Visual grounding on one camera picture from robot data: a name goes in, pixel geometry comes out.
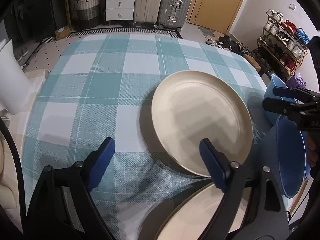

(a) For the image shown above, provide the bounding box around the blue bowl back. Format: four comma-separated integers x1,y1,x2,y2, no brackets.
262,74,298,127

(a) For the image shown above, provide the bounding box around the blue bowl front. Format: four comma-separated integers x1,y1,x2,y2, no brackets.
260,114,307,198

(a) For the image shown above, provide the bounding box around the cream plate front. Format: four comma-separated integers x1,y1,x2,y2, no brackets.
153,177,253,240

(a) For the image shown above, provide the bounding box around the cream plate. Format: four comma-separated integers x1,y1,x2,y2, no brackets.
153,177,253,240
151,70,253,177

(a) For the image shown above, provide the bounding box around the cream plate back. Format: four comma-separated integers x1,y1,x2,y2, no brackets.
151,70,253,177

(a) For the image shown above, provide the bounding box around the right hand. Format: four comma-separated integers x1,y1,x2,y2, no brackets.
306,132,318,168

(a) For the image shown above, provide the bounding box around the purple bag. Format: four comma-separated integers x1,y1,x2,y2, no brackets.
285,73,306,88

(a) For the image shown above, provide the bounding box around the wooden shoe rack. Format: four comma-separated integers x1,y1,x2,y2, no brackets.
255,9,310,80

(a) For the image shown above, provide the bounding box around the teal plaid tablecloth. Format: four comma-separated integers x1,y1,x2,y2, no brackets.
22,34,270,239

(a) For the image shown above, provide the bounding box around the beige checked side cloth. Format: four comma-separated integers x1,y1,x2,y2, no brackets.
0,69,51,210

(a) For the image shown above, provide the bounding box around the wooden door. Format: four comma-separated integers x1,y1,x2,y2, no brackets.
187,0,244,34

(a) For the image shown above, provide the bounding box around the white electric kettle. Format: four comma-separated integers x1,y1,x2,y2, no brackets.
0,39,32,115

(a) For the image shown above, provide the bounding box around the small floor cardboard box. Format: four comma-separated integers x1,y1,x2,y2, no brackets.
55,26,71,41

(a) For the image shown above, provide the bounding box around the silver suitcase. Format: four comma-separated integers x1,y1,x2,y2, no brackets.
157,0,191,32

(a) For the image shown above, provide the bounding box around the woven laundry basket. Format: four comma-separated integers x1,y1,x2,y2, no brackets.
74,0,101,29

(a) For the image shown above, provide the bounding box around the beige suitcase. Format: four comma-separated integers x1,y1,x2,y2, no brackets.
133,0,161,24

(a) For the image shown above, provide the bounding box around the black cable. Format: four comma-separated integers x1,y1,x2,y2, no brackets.
0,118,27,217

